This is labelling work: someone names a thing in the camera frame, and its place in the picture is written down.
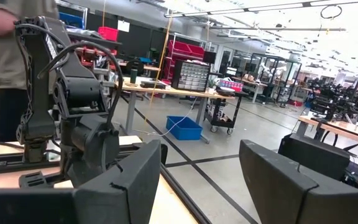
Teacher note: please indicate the blue plastic bin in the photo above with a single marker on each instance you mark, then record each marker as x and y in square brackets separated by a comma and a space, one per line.
[185, 132]

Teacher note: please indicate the small-parts drawer organizer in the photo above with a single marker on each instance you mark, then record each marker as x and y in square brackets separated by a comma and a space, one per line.
[191, 76]

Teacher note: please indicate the wooden workbench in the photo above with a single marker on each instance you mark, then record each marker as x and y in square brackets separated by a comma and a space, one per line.
[135, 87]

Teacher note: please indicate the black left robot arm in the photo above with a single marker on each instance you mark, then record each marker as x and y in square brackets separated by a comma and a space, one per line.
[42, 102]

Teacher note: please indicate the black aluminium table frame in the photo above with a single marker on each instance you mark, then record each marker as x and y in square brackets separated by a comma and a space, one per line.
[183, 199]

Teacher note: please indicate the wooden table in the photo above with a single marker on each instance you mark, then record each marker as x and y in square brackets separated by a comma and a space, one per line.
[346, 127]

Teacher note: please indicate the white paper sign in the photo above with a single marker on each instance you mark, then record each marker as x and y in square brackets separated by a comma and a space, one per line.
[123, 26]

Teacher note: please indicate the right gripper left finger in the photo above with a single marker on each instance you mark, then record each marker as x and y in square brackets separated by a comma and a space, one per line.
[120, 196]

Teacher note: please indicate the red bin shelf rack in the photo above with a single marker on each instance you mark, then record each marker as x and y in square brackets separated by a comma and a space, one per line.
[182, 48]

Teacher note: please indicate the red plastic bin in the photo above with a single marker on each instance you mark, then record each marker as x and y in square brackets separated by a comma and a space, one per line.
[108, 33]

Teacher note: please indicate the person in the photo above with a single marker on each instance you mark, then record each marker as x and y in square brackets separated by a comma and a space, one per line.
[5, 62]

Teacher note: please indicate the black wheeled cart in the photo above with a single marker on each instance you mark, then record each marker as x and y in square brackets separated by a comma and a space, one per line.
[225, 123]

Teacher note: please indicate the dark green tumbler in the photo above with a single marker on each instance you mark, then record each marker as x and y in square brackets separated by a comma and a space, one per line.
[134, 76]

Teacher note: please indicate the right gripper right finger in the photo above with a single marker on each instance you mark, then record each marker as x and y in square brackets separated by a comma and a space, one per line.
[284, 193]

